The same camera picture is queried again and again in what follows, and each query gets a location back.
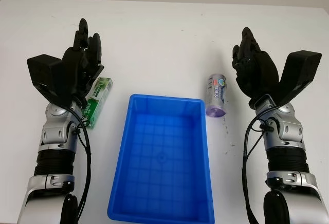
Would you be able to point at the purple cylindrical canister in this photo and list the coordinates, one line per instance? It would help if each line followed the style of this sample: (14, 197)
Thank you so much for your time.
(216, 94)

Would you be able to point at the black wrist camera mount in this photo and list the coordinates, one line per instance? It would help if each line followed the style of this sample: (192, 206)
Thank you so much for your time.
(42, 72)
(299, 72)

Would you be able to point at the blue plastic tray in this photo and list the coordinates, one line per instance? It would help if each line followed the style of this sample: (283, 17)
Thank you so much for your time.
(160, 157)

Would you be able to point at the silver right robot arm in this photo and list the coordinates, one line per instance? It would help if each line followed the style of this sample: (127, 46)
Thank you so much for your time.
(288, 131)

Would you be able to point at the green Darlie toothpaste box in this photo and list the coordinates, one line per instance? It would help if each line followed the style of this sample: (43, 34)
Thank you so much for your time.
(101, 91)

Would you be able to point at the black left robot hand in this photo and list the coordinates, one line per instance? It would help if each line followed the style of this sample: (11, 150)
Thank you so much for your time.
(75, 67)

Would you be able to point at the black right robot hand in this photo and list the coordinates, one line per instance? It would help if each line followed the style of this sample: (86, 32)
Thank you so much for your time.
(259, 67)

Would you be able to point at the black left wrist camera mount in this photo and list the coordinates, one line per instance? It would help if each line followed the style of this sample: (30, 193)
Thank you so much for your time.
(42, 72)

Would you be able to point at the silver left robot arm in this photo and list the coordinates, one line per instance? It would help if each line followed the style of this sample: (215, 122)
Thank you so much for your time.
(55, 131)

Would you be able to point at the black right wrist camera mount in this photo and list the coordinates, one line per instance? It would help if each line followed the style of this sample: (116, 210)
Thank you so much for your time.
(299, 72)

